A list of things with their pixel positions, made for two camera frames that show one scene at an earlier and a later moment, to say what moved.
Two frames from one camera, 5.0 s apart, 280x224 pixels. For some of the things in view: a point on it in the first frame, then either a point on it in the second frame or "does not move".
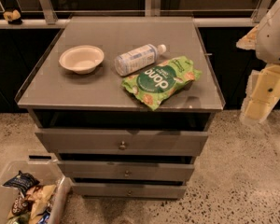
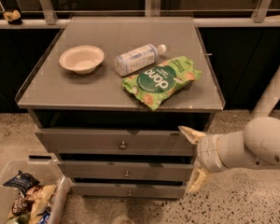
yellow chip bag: [40, 195] does not move
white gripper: [273, 36] -> [207, 153]
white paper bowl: [82, 59] does not move
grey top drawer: [123, 142] does not move
